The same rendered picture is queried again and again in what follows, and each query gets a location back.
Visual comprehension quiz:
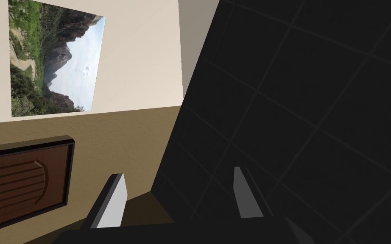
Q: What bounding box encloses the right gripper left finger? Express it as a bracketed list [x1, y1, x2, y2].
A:
[81, 173, 128, 230]

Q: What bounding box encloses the brown wooden door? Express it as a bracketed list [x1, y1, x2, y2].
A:
[0, 135, 75, 236]

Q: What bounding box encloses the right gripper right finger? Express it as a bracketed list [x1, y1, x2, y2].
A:
[233, 166, 274, 219]

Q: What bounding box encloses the mountain landscape wall picture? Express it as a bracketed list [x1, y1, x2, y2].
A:
[8, 0, 106, 118]

